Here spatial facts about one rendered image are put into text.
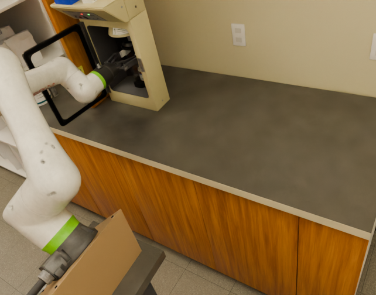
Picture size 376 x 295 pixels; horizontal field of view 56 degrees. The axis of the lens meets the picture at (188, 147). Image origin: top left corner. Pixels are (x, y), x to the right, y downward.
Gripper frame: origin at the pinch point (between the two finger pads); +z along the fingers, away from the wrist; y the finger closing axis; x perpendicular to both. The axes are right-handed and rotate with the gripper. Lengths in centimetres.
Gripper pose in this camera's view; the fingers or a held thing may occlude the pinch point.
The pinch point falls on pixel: (133, 51)
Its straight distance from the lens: 179.9
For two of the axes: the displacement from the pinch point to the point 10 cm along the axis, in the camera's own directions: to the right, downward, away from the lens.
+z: 5.2, -6.4, 5.6
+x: 1.9, 7.3, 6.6
